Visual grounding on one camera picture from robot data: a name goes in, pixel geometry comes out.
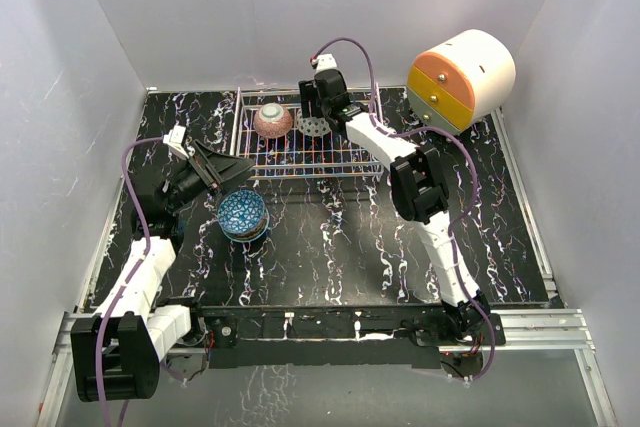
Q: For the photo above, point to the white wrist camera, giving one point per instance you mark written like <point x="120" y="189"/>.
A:
<point x="175" y="142"/>
<point x="323" y="62"/>

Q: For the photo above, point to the white wire dish rack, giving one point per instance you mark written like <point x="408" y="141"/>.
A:
<point x="295" y="154"/>

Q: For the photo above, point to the pink floral bowl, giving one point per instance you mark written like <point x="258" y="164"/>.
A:
<point x="272" y="121"/>
<point x="243" y="231"/>

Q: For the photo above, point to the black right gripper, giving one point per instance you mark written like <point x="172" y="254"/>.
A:
<point x="309" y="93"/>

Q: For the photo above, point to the white bowl red lattice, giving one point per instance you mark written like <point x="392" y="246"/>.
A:
<point x="243" y="204"/>

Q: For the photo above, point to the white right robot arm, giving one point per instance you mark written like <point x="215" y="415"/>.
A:
<point x="419" y="192"/>

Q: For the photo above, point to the aluminium rail frame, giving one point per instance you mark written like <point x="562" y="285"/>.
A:
<point x="337" y="241"/>

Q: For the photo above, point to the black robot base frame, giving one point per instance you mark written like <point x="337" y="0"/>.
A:
<point x="418" y="335"/>

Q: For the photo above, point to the round white mini drawer cabinet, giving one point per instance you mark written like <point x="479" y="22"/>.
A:
<point x="461" y="80"/>

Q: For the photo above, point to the white bowl brown diamonds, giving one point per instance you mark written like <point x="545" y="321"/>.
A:
<point x="311" y="126"/>

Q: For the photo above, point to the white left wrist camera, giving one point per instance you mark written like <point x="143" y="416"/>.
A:
<point x="175" y="142"/>

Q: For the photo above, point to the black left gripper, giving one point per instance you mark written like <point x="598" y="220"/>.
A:
<point x="215" y="169"/>

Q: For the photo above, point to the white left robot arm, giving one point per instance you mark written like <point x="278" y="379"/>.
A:
<point x="117" y="351"/>

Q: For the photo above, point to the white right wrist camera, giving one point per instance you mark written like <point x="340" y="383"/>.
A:
<point x="323" y="62"/>

